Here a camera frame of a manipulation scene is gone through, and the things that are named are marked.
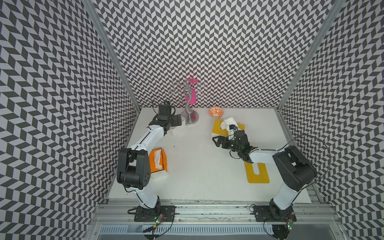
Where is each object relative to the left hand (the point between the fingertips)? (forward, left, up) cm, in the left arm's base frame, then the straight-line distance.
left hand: (172, 118), depth 93 cm
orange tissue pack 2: (-25, +5, -5) cm, 27 cm away
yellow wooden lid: (-32, -53, -15) cm, 64 cm away
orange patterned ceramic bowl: (+18, -30, -14) cm, 38 cm away
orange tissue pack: (-3, -33, -2) cm, 34 cm away
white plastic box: (-3, -1, -9) cm, 10 cm away
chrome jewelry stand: (+13, -10, +12) cm, 20 cm away
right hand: (-11, -29, -9) cm, 32 cm away
